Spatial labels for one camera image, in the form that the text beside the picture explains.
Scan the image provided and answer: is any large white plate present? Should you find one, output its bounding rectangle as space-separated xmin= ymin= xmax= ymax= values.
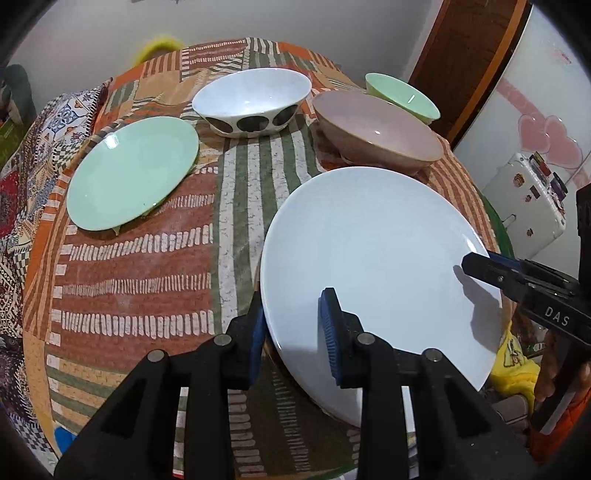
xmin=260 ymin=166 xmax=504 ymax=428

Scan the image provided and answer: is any pink heart wall sticker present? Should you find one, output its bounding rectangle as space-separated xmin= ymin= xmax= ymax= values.
xmin=496 ymin=76 xmax=591 ymax=171

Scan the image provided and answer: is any green plate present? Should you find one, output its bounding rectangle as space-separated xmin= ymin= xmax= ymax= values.
xmin=67 ymin=116 xmax=200 ymax=232

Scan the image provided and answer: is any person's right hand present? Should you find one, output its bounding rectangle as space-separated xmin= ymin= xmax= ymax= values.
xmin=534 ymin=330 xmax=591 ymax=407

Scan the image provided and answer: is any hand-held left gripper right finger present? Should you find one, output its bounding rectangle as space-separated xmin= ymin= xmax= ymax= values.
xmin=318 ymin=287 xmax=539 ymax=480

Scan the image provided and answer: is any green bowl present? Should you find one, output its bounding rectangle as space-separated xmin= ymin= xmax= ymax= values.
xmin=365 ymin=72 xmax=441 ymax=125

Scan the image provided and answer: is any pink bowl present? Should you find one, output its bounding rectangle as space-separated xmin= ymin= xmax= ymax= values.
xmin=313 ymin=90 xmax=443 ymax=175

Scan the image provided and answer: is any brown wooden door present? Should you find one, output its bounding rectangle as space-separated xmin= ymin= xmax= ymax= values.
xmin=409 ymin=0 xmax=532 ymax=148

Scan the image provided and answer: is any blue patterned quilt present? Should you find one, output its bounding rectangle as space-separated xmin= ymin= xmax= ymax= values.
xmin=0 ymin=78 xmax=114 ymax=462

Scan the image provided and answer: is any orange striped patchwork blanket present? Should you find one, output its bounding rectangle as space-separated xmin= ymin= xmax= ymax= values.
xmin=21 ymin=37 xmax=513 ymax=480

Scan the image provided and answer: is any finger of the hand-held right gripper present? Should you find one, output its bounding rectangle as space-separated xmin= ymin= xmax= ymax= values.
xmin=487 ymin=250 xmax=575 ymax=289
xmin=461 ymin=252 xmax=578 ymax=308

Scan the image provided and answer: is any yellow plush toy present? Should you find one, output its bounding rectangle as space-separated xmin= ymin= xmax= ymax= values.
xmin=489 ymin=323 xmax=541 ymax=416

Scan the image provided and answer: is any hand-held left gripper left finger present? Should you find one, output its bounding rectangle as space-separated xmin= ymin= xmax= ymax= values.
xmin=54 ymin=293 xmax=269 ymax=480

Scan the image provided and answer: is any white bowl with black dots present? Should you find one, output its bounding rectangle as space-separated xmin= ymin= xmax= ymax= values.
xmin=191 ymin=68 xmax=313 ymax=139

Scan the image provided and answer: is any green storage box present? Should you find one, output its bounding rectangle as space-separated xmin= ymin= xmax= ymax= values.
xmin=0 ymin=121 xmax=21 ymax=158

